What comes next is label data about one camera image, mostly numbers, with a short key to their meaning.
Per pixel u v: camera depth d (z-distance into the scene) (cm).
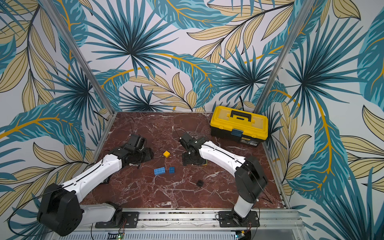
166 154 95
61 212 40
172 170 89
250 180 45
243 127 91
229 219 74
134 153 63
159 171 88
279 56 88
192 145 60
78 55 84
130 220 73
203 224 73
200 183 84
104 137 108
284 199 84
